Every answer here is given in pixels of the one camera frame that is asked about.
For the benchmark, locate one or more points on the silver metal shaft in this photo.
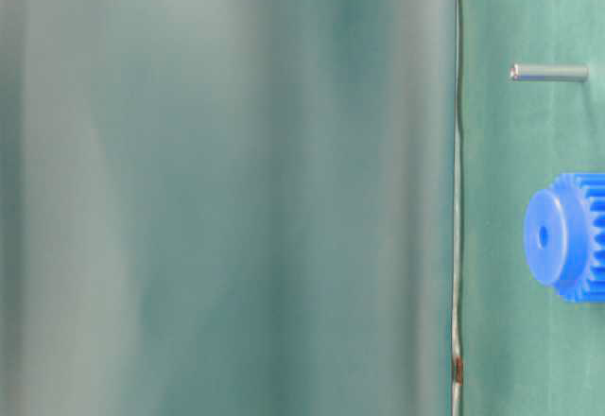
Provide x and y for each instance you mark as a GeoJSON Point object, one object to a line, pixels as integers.
{"type": "Point", "coordinates": [548, 72]}

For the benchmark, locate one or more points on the blue plastic gear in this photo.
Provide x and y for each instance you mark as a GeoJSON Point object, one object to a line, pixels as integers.
{"type": "Point", "coordinates": [564, 237]}

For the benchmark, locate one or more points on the green table cloth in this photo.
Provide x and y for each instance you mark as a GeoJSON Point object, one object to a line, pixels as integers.
{"type": "Point", "coordinates": [525, 350]}

